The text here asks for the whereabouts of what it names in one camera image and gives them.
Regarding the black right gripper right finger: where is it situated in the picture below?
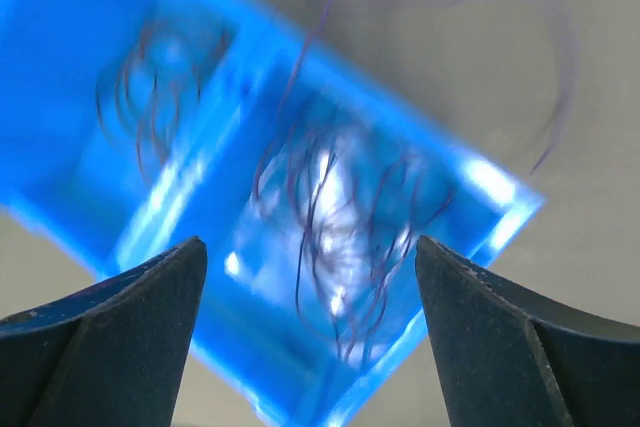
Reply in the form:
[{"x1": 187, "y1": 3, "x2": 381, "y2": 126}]
[{"x1": 415, "y1": 237, "x2": 639, "y2": 426}]

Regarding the brown thin cable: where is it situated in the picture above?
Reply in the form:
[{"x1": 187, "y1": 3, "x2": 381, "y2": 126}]
[{"x1": 94, "y1": 16, "x2": 231, "y2": 183}]

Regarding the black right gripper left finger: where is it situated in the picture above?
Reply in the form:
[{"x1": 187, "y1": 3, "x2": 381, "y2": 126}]
[{"x1": 1, "y1": 237, "x2": 207, "y2": 426}]

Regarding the purple thin cable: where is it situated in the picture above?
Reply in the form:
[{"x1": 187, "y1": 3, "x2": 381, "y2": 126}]
[{"x1": 249, "y1": 0, "x2": 579, "y2": 363}]

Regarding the blue three-compartment bin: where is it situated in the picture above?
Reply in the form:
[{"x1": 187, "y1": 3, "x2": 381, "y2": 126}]
[{"x1": 1, "y1": 0, "x2": 543, "y2": 426}]

